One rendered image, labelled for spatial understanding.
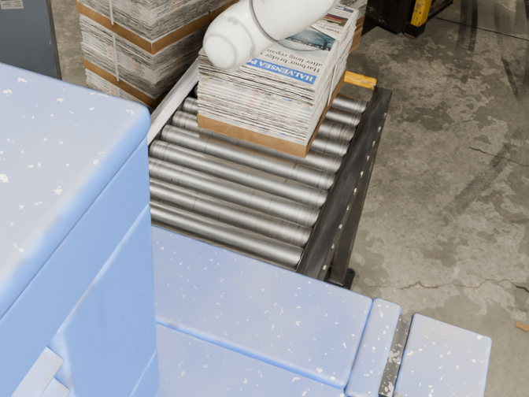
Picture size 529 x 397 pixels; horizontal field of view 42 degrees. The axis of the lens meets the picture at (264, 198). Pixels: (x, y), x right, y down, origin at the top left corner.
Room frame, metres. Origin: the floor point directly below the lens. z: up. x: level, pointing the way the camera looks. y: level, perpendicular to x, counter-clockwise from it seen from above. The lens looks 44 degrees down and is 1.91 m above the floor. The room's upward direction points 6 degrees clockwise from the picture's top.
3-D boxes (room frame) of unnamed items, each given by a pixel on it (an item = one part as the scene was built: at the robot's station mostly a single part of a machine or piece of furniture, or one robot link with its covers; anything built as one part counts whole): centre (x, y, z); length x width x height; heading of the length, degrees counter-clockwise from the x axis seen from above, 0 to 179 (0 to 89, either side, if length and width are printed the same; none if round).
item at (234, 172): (1.24, 0.07, 0.77); 0.47 x 0.05 x 0.05; 75
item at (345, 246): (1.60, -0.29, 0.34); 0.06 x 0.06 x 0.68; 75
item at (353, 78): (1.69, -0.07, 0.81); 0.43 x 0.03 x 0.02; 75
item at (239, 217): (1.11, 0.11, 0.77); 0.47 x 0.05 x 0.05; 75
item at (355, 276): (1.60, -0.29, 0.01); 0.14 x 0.13 x 0.01; 75
